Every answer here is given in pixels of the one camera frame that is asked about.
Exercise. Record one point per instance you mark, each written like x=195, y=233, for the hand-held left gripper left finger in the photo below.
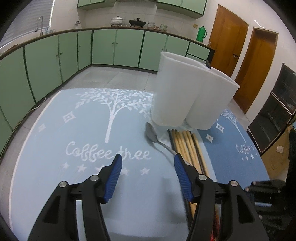
x=113, y=178

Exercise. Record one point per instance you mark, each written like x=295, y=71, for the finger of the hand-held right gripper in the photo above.
x=266, y=186

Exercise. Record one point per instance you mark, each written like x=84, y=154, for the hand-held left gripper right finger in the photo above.
x=182, y=176

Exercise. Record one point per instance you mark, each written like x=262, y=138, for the black chopstick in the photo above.
x=201, y=153
x=170, y=136

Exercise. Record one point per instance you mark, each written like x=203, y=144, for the wooden chopstick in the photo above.
x=195, y=148
x=177, y=141
x=189, y=146
x=183, y=143

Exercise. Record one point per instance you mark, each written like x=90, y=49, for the metal spoon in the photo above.
x=151, y=135

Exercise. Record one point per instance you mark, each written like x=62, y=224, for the white plastic utensil holder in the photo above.
x=178, y=92

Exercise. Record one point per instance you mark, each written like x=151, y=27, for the blue tree print mat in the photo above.
x=226, y=148
x=81, y=129

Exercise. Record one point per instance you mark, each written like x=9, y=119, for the black glass cabinet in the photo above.
x=275, y=111

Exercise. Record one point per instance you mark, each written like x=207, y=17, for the wooden door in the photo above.
x=256, y=69
x=227, y=41

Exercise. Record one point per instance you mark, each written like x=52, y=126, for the green base cabinets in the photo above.
x=41, y=67

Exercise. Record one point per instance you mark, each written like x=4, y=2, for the green thermos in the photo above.
x=201, y=34

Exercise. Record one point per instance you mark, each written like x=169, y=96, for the black wok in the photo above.
x=137, y=22

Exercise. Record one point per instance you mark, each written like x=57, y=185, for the white cooking pot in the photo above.
x=117, y=20

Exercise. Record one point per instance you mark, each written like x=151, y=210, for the metal faucet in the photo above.
x=41, y=23

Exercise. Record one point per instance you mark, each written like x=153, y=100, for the white window blind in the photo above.
x=27, y=20

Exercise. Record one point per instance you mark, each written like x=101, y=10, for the green wall cabinets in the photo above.
x=192, y=7

